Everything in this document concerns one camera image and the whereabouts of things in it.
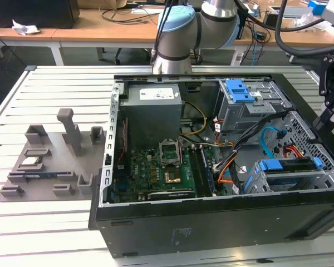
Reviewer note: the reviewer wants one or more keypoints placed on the CPU socket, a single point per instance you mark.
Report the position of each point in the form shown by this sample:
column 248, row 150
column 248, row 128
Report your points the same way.
column 172, row 178

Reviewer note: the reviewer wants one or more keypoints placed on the dark RAM stick with label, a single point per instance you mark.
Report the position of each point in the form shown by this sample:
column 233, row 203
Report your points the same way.
column 207, row 172

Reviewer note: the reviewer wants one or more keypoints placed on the wooden desk white frame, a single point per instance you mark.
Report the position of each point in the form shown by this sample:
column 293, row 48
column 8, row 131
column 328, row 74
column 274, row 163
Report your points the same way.
column 72, row 34
column 300, row 37

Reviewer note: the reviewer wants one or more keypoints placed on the thin metal locking lever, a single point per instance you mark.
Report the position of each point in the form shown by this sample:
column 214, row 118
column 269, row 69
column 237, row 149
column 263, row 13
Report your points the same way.
column 180, row 151

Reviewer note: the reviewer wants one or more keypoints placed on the brown cardboard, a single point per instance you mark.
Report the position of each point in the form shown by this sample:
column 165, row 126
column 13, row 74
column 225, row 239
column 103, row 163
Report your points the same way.
column 100, row 4

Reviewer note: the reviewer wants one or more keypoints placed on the blue plastic drive latch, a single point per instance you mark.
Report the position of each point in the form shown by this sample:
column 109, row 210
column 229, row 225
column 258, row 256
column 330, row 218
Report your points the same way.
column 239, row 93

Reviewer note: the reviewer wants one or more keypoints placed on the grey metal disk bay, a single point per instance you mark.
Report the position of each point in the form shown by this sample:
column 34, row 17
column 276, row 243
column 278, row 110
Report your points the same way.
column 295, row 174

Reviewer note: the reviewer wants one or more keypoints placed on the grey parts rack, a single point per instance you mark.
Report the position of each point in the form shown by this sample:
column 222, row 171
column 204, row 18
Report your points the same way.
column 55, row 155

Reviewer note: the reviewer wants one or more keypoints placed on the green motherboard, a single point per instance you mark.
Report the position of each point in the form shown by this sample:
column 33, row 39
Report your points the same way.
column 144, row 172

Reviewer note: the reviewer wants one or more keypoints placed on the blue cardboard box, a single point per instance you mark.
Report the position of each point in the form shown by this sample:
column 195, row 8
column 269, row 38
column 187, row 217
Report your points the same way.
column 316, row 4

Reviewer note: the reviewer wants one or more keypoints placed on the hard disk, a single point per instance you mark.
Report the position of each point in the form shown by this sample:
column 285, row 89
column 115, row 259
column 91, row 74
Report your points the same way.
column 271, row 165

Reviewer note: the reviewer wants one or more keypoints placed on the crumpled clear plastic bag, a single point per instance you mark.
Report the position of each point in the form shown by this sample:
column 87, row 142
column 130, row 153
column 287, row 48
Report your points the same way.
column 303, row 22

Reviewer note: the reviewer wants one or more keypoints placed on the black RAM slot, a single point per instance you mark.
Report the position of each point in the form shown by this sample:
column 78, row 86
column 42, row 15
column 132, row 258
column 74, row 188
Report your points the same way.
column 196, row 172

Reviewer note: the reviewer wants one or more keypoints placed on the black PC case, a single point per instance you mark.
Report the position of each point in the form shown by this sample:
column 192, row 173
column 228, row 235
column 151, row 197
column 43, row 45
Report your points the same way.
column 211, row 231

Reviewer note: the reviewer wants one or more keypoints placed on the crumpled white paper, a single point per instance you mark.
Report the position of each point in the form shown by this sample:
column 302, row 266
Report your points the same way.
column 25, row 27

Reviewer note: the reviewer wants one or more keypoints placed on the large black box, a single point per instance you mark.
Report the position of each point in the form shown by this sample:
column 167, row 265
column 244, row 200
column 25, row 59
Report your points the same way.
column 30, row 14

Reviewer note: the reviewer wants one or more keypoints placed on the flat grey tray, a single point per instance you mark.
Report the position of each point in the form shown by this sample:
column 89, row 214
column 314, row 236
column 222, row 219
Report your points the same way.
column 295, row 11

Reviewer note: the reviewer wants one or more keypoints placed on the grey drive cage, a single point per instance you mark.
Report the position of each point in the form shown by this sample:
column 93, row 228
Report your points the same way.
column 236, row 116

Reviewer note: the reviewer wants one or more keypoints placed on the blue RAM stick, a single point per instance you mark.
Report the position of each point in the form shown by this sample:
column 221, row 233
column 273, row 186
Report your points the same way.
column 41, row 176

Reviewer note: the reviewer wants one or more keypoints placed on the grey power supply unit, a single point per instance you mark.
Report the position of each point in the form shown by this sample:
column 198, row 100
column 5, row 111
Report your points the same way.
column 150, row 119

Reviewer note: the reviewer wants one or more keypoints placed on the small black container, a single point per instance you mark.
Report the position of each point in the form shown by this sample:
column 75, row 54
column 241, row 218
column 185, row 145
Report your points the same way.
column 270, row 20

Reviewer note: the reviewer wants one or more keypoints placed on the silver CPU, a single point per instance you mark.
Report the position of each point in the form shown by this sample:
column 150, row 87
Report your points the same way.
column 31, row 161

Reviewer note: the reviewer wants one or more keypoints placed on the black graphics card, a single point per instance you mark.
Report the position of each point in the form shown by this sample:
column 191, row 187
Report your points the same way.
column 169, row 194

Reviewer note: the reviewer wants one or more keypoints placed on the white power strip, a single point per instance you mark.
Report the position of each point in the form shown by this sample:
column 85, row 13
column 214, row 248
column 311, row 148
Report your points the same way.
column 237, row 58

